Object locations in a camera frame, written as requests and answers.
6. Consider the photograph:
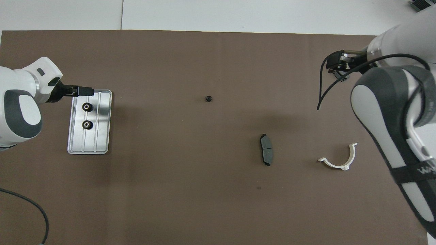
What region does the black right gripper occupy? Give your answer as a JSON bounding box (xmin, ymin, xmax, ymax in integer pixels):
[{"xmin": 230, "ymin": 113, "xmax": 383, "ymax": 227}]
[{"xmin": 325, "ymin": 49, "xmax": 371, "ymax": 75}]

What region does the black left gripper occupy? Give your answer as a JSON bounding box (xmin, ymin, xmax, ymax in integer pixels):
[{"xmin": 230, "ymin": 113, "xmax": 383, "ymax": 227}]
[{"xmin": 51, "ymin": 81, "xmax": 94, "ymax": 103}]

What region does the silver ribbed metal tray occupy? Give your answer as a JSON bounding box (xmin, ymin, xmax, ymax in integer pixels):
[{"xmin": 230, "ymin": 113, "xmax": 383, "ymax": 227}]
[{"xmin": 67, "ymin": 89, "xmax": 113, "ymax": 155}]

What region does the dark ribbed metal device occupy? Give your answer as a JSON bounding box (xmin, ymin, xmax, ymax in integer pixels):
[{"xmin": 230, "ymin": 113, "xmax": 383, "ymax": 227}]
[{"xmin": 410, "ymin": 0, "xmax": 430, "ymax": 13}]

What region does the long dark grey brake pad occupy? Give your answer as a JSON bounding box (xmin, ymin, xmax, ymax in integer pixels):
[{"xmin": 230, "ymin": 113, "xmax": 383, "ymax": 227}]
[{"xmin": 260, "ymin": 133, "xmax": 274, "ymax": 167}]

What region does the brown paper table mat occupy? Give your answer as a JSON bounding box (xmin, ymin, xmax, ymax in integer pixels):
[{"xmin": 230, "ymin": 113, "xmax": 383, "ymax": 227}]
[{"xmin": 0, "ymin": 30, "xmax": 429, "ymax": 245}]

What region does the white curved plastic bracket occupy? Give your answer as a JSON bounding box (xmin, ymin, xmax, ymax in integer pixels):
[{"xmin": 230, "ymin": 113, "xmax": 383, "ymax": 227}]
[{"xmin": 317, "ymin": 143, "xmax": 358, "ymax": 171}]

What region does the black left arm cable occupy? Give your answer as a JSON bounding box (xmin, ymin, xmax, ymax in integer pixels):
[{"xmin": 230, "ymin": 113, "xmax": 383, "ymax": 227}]
[{"xmin": 0, "ymin": 188, "xmax": 50, "ymax": 245}]

